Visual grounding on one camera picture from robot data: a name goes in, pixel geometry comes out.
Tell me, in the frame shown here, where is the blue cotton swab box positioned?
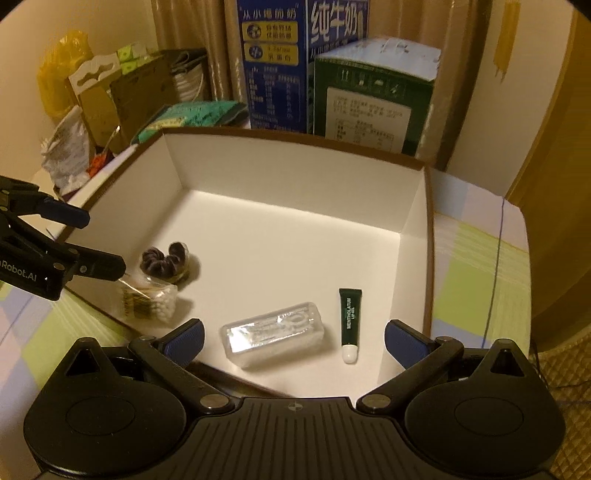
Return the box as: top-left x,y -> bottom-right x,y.
219,302 -> 325,369

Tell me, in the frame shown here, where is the silver foil bag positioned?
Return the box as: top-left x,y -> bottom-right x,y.
41,105 -> 93,195

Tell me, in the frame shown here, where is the cotton swab bag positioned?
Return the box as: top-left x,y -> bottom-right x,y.
118,275 -> 178,323

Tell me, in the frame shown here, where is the dark hair scrunchie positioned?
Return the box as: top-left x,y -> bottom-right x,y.
139,242 -> 190,284

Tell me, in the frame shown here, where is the checkered tablecloth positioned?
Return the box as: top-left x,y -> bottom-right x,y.
1,171 -> 531,479

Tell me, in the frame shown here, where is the dark green small tube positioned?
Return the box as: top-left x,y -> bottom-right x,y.
339,288 -> 363,365

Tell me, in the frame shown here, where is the brown cardboard carton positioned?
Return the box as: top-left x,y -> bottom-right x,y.
67,42 -> 209,154

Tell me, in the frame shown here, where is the yellow plastic bag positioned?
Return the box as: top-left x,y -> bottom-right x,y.
36,30 -> 93,123

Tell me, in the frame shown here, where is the brown cardboard storage box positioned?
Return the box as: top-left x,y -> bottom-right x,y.
54,128 -> 434,399

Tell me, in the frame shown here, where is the green tea packet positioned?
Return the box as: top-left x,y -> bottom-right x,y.
131,100 -> 249,144

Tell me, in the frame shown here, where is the green milk carton box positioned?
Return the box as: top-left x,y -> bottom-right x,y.
312,37 -> 441,156

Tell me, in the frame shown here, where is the blue milk carton box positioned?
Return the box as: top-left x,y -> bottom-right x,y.
236,0 -> 370,133

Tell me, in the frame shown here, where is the beige curtain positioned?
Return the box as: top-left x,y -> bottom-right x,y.
149,1 -> 492,170

